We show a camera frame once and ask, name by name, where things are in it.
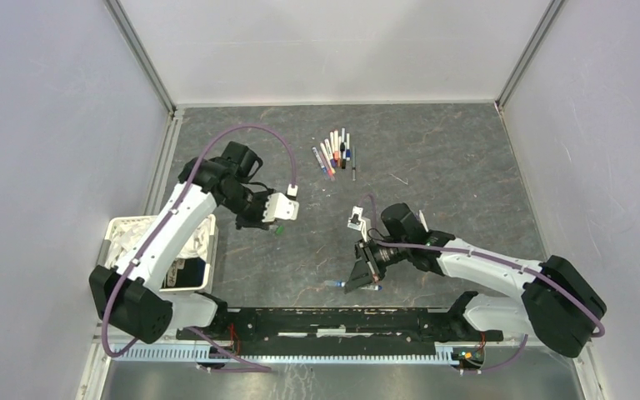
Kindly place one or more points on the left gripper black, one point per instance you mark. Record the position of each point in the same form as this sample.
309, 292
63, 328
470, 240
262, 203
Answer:
255, 222

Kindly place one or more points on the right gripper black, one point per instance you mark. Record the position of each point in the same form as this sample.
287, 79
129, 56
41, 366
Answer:
362, 273

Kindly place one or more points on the houndstooth patterned pen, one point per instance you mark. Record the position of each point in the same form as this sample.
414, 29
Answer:
352, 159

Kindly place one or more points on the blue transparent pen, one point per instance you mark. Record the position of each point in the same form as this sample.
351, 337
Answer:
373, 287

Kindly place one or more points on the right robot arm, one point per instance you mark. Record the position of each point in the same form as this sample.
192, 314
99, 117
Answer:
549, 300

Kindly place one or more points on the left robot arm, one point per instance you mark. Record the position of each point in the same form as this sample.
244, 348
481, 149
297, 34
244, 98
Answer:
129, 295

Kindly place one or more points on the black capped pen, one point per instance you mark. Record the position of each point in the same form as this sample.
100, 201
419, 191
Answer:
343, 147

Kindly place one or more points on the white plastic basket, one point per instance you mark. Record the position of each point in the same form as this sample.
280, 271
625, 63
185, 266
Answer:
192, 269

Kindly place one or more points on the white cloth in basket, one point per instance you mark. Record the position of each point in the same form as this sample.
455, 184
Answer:
124, 232

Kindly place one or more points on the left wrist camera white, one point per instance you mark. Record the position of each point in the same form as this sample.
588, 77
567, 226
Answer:
281, 205

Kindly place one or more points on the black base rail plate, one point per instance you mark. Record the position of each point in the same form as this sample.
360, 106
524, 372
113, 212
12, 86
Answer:
349, 331

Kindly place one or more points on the white slotted cable duct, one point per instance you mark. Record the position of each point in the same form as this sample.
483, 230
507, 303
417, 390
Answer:
199, 352

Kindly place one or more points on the aluminium frame rail left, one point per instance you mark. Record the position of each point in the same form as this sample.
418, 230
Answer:
135, 44

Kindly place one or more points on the aluminium frame rail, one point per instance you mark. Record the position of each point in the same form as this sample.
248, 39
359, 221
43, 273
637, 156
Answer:
135, 44
540, 32

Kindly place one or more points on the aluminium frame rail right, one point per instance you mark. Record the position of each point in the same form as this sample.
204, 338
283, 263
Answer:
540, 32

